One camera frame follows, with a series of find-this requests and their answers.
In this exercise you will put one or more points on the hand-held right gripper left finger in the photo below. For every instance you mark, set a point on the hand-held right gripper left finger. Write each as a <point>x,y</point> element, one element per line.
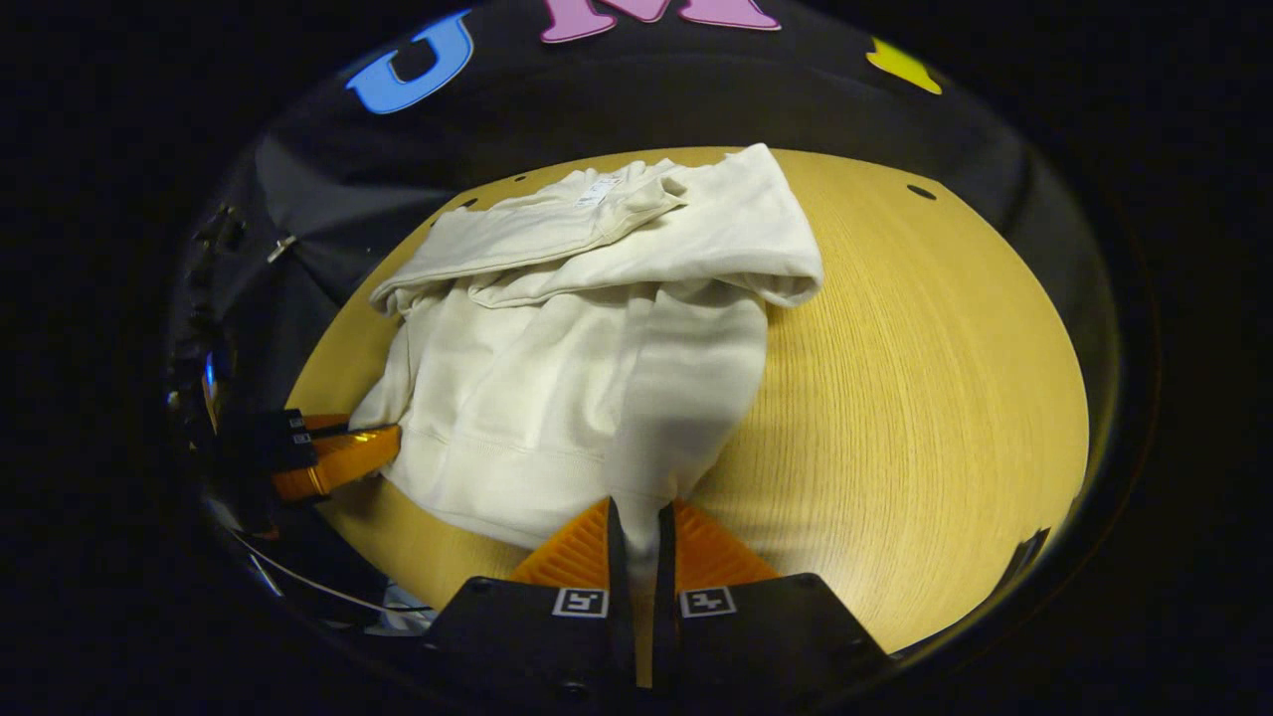
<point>618,557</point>

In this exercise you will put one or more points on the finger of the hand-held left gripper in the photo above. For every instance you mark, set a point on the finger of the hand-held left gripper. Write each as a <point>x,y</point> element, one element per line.
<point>343,459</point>
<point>323,424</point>

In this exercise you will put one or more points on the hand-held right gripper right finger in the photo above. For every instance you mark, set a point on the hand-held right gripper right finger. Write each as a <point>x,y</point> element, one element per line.
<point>664,557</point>

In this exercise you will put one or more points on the white garment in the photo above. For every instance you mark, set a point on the white garment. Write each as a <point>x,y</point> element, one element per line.
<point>557,398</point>

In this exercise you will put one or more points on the white cloth clip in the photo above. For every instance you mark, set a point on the white cloth clip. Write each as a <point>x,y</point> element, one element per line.
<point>281,247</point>

